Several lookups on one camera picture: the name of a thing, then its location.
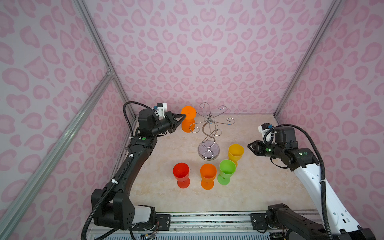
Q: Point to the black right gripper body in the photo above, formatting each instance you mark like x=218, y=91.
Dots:
x=273, y=150

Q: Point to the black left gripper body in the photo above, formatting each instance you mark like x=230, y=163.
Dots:
x=166, y=124

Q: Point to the orange plastic wine glass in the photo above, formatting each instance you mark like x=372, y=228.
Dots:
x=188, y=124
x=208, y=173

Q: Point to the yellow plastic wine glass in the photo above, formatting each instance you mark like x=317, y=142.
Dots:
x=235, y=153

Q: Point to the green plastic wine glass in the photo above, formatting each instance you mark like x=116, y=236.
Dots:
x=226, y=170

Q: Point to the red plastic wine glass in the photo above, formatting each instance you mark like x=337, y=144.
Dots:
x=181, y=172

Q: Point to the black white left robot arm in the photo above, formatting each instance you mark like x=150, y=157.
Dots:
x=111, y=205

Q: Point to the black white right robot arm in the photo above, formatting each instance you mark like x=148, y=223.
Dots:
x=309, y=168

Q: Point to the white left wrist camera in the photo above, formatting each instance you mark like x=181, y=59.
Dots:
x=161, y=109

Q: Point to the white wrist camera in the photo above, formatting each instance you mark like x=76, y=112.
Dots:
x=267, y=131
x=161, y=109

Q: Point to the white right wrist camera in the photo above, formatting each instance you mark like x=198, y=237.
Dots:
x=267, y=131

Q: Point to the chrome wire wine glass rack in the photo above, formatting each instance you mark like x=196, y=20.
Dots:
x=208, y=149

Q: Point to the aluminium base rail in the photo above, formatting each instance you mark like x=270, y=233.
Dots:
x=206, y=226

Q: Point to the aluminium corner frame post right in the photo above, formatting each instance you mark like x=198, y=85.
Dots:
x=328, y=19

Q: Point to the aluminium corner frame post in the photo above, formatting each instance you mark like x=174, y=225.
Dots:
x=328, y=19
x=97, y=40

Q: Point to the aluminium corner frame post left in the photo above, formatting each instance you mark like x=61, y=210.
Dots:
x=97, y=40

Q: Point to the aluminium diagonal frame bar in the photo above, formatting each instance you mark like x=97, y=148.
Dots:
x=21, y=204

